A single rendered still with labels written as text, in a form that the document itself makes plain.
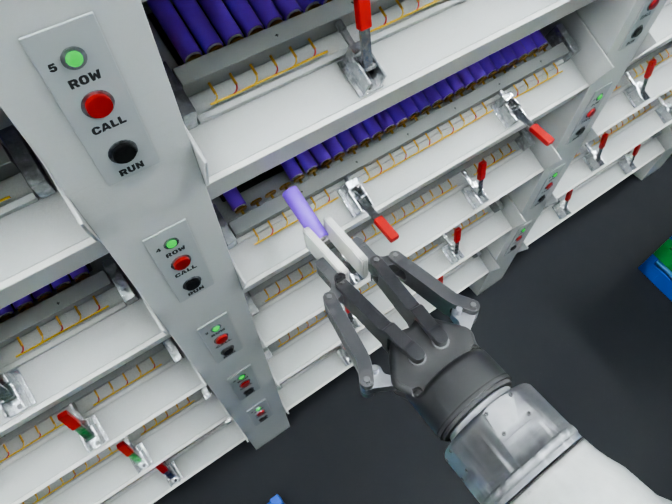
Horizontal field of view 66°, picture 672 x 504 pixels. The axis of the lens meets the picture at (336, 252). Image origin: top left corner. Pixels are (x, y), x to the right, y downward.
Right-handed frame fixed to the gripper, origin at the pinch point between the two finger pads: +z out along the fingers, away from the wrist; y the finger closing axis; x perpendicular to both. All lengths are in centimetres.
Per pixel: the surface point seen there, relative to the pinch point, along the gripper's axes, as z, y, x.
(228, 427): 19, 20, 66
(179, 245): 6.0, 12.8, -5.1
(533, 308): 6, -62, 83
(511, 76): 12.6, -38.5, 3.7
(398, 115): 15.2, -20.3, 2.8
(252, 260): 10.2, 5.8, 7.8
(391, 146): 12.1, -16.7, 4.0
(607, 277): 1, -86, 84
